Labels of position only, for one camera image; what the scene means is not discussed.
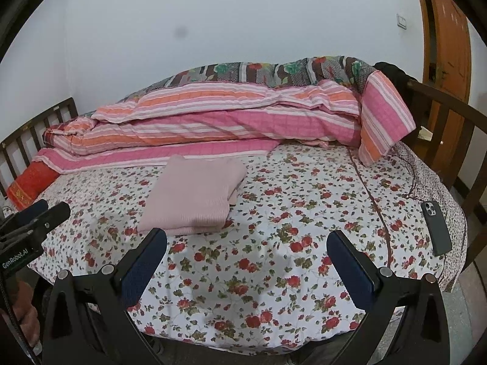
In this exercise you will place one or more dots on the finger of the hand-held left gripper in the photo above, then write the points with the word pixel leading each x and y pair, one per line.
pixel 36 207
pixel 53 215

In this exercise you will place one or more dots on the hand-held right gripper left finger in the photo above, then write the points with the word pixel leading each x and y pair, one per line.
pixel 146 266

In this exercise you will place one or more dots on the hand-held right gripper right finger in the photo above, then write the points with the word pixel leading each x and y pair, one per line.
pixel 350 270

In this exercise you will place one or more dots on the pink knit sweater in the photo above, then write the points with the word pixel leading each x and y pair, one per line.
pixel 194 194

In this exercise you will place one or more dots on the person's left hand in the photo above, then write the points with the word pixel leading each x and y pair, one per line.
pixel 26 311

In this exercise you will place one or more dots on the red pillow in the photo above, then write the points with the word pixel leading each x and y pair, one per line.
pixel 32 184

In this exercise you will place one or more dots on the wooden headboard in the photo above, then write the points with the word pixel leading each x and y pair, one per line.
pixel 38 118

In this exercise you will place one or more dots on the floral bed sheet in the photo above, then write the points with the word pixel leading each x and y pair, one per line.
pixel 285 205

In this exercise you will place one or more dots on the dark smartphone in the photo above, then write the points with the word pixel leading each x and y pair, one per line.
pixel 435 228

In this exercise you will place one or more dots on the pink striped quilt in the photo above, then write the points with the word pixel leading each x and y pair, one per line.
pixel 247 125

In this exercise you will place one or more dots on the dark clothing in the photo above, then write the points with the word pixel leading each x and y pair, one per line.
pixel 392 70

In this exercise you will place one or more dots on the patchwork floral quilt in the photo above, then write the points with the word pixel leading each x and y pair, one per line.
pixel 274 70

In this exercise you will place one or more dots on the wooden door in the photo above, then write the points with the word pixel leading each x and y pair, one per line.
pixel 449 26

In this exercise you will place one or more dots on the white wall switch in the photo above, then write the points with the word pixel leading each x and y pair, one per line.
pixel 401 21

